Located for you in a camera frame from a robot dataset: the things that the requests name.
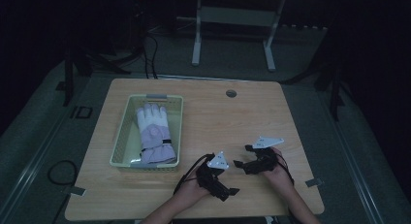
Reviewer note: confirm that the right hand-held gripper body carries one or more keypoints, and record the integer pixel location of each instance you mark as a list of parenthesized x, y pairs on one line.
[(263, 161)]

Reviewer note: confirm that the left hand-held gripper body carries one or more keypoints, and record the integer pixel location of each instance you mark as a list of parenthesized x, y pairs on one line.
[(211, 182)]

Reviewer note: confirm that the white metal desk frame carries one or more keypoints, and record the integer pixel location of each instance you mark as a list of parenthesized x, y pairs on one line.
[(236, 15)]

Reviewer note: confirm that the dark metal stand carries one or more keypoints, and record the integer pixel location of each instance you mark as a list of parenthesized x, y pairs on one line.
[(334, 88)]

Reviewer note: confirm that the person's left hand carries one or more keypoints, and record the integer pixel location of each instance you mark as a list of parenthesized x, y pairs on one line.
[(190, 188)]

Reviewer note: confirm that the gray tape piece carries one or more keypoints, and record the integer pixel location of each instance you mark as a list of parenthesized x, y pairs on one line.
[(76, 191), (314, 182)]

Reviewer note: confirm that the black tripod stand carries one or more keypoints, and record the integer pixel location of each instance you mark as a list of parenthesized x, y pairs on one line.
[(80, 60)]

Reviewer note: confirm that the lilac and white glove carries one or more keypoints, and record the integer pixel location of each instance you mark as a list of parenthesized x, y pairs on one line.
[(155, 133)]

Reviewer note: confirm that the person's right hand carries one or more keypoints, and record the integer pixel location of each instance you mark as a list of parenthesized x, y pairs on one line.
[(278, 175)]

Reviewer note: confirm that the pale green plastic basket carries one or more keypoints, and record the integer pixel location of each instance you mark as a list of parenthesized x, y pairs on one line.
[(127, 143)]

